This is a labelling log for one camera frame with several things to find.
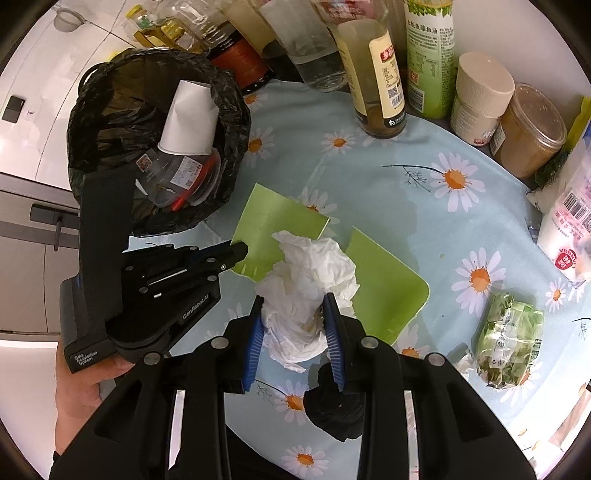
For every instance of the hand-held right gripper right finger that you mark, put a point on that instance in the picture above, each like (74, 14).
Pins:
(333, 341)

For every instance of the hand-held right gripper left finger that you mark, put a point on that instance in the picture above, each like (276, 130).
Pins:
(255, 341)

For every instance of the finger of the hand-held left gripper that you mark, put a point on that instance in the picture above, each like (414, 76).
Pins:
(233, 258)
(207, 251)

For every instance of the red straw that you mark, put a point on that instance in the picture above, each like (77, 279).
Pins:
(182, 201)

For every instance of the clear plastic cup red print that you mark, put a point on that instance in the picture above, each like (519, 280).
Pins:
(171, 175)

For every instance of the black bag lined bin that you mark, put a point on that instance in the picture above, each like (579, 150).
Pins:
(115, 115)

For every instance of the white paper cup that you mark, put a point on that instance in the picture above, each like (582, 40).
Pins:
(189, 120)

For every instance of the person's left hand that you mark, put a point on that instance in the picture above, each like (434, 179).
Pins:
(78, 392)

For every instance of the grey cabinet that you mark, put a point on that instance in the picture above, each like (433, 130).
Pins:
(27, 258)

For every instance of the green plastic tray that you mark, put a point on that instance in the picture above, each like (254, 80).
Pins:
(392, 286)

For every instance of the daisy print tablecloth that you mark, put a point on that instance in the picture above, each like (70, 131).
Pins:
(392, 194)

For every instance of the bag of green vegetables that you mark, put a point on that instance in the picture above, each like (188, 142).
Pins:
(508, 337)

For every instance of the dark sauce bottle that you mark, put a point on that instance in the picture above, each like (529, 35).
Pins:
(240, 55)

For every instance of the yellow oil bottle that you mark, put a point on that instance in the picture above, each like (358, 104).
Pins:
(171, 34)

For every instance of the clear bottle yellow cap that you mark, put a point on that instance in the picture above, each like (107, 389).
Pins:
(314, 55)

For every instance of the hanging strainer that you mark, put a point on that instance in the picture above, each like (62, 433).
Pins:
(69, 18)

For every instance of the pale liquid glass bottle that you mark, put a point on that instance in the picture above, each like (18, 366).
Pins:
(374, 83)

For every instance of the clear bottle gold cap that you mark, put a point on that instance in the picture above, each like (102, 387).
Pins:
(194, 14)

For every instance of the white sugar bag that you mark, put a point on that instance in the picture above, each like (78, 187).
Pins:
(570, 217)

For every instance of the red label glass bottle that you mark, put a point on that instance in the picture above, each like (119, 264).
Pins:
(351, 11)

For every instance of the green label bottle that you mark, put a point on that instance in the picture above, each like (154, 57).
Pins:
(429, 60)

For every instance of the clear jar brown powder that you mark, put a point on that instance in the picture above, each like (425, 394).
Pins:
(526, 138)

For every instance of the white jar cream lid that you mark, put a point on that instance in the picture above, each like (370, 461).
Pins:
(480, 92)

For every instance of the green refill pouch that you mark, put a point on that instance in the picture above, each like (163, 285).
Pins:
(582, 120)

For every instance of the wall switch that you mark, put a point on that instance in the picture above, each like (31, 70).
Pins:
(13, 109)

